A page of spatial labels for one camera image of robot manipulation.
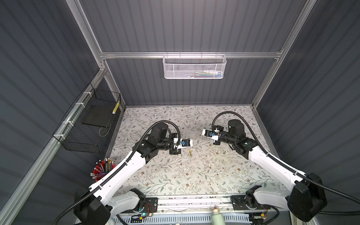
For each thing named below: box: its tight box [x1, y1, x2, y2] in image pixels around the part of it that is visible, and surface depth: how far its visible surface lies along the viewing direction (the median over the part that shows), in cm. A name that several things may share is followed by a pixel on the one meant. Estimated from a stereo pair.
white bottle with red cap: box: [210, 205, 226, 225], surface depth 65 cm
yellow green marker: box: [111, 100, 121, 115], surface depth 83 cm
